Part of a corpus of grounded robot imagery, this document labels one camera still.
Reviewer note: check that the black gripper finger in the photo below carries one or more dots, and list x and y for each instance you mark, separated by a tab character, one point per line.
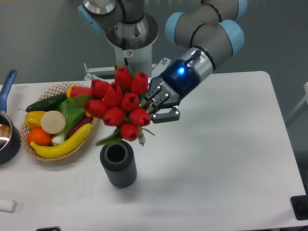
172	115

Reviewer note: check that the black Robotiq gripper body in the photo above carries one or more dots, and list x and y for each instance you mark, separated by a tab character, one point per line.
172	85

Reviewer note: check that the red tulip bouquet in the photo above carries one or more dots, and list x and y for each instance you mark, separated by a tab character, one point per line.
117	104

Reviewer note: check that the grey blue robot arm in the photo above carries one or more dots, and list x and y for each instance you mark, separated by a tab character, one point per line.
210	36

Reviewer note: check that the dark grey ribbed vase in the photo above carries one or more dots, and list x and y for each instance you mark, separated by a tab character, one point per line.
119	164

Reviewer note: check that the purple eggplant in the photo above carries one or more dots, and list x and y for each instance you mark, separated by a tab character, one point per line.
79	125

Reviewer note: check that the green leafy bok choy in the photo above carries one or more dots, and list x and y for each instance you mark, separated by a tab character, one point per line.
73	114

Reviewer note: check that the yellow squash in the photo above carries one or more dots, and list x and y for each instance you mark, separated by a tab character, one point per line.
68	92

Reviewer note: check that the woven wicker basket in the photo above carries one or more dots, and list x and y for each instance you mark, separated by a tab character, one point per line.
24	131

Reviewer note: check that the green cucumber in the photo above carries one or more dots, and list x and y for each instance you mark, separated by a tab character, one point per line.
47	104

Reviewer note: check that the round beige onion slice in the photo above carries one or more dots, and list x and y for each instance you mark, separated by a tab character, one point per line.
53	122

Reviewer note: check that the yellow banana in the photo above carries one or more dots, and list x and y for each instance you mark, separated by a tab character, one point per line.
67	146

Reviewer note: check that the yellow bell pepper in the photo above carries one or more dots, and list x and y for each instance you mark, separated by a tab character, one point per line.
33	119

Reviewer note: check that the orange fruit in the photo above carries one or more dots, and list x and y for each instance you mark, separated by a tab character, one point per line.
39	136

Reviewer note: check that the black device at table edge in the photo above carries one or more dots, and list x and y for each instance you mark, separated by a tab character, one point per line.
300	206

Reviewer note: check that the smartphone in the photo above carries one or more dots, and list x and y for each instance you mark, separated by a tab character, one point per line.
51	228

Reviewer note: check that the white cylinder object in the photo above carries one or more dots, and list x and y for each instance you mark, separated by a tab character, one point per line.
7	205

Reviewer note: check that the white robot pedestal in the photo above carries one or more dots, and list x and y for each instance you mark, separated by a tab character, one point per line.
133	43

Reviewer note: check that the white frame at right edge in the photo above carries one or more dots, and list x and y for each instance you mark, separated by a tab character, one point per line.
299	108

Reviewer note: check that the dark pot with blue handle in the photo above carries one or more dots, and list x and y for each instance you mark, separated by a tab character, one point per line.
10	141

